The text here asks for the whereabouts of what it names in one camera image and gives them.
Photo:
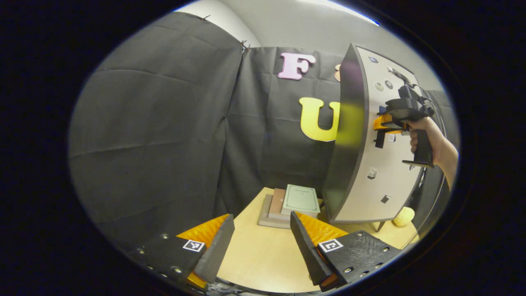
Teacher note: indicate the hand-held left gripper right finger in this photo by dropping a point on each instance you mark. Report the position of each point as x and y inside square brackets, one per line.
[306, 250]

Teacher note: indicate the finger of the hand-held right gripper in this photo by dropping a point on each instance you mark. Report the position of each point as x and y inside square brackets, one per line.
[384, 122]

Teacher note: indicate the pale grey cabinet door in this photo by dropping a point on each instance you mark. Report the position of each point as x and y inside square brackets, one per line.
[386, 181]

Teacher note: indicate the yellow round sponge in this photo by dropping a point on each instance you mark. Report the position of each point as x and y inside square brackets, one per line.
[404, 216]

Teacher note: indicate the brown book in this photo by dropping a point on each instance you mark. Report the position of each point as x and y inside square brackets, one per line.
[277, 205]

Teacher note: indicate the black backdrop cloth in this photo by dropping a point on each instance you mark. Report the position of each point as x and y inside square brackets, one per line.
[156, 123]

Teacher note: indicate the green book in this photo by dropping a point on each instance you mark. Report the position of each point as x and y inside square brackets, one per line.
[301, 199]

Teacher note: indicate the dark grey cabinet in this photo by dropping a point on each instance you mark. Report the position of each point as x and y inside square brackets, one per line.
[345, 164]

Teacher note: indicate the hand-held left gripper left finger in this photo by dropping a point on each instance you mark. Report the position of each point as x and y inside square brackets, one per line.
[218, 250]

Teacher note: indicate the long ceiling light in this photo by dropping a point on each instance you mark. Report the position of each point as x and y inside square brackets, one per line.
[349, 10]

